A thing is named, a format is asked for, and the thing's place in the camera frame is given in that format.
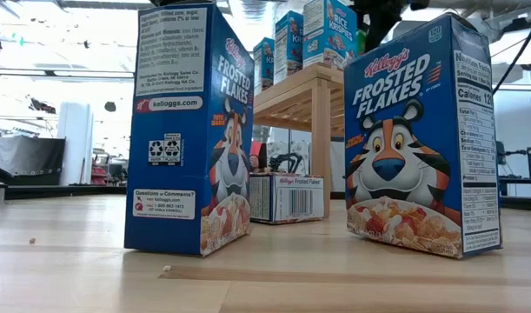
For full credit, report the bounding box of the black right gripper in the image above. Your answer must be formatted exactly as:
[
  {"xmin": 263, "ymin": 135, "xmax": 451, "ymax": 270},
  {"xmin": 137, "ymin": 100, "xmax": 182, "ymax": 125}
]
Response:
[{"xmin": 351, "ymin": 0, "xmax": 408, "ymax": 53}]

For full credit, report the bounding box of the light blue Rice Krispies box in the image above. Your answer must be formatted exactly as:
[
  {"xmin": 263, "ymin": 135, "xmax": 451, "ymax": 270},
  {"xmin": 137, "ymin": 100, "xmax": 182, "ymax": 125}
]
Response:
[
  {"xmin": 252, "ymin": 37, "xmax": 276, "ymax": 95},
  {"xmin": 274, "ymin": 10, "xmax": 304, "ymax": 85},
  {"xmin": 302, "ymin": 0, "xmax": 358, "ymax": 71}
]

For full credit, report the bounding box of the blue Frosted Flakes box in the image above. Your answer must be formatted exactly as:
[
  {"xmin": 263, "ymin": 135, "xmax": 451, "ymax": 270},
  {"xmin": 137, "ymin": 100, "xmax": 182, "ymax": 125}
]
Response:
[
  {"xmin": 249, "ymin": 173, "xmax": 326, "ymax": 226},
  {"xmin": 342, "ymin": 12, "xmax": 503, "ymax": 261},
  {"xmin": 123, "ymin": 2, "xmax": 256, "ymax": 257}
]

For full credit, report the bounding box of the pale wooden slatted shelf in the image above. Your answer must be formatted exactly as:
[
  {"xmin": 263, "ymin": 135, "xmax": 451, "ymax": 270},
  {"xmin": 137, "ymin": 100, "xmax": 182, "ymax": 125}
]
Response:
[{"xmin": 252, "ymin": 63, "xmax": 345, "ymax": 221}]

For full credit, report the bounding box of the black equipment stand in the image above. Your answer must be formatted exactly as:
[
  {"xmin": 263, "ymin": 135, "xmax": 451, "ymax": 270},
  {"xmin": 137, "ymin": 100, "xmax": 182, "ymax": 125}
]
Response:
[{"xmin": 494, "ymin": 141, "xmax": 531, "ymax": 197}]

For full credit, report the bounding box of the red cart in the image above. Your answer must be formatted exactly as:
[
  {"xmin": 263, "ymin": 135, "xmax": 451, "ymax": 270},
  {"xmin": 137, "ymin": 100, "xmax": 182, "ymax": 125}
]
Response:
[{"xmin": 90, "ymin": 154, "xmax": 110, "ymax": 186}]

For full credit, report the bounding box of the white column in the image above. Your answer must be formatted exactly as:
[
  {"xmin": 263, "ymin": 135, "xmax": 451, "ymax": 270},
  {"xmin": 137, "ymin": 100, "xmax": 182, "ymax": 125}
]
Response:
[{"xmin": 58, "ymin": 102, "xmax": 95, "ymax": 186}]

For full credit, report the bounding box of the black cloth-covered table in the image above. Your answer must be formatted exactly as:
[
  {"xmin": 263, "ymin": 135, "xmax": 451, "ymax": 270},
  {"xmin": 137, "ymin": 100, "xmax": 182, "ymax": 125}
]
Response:
[{"xmin": 0, "ymin": 135, "xmax": 67, "ymax": 187}]

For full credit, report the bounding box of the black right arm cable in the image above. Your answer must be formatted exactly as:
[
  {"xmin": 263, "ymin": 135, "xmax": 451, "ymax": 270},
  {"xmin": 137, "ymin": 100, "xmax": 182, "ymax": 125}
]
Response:
[{"xmin": 493, "ymin": 6, "xmax": 531, "ymax": 95}]

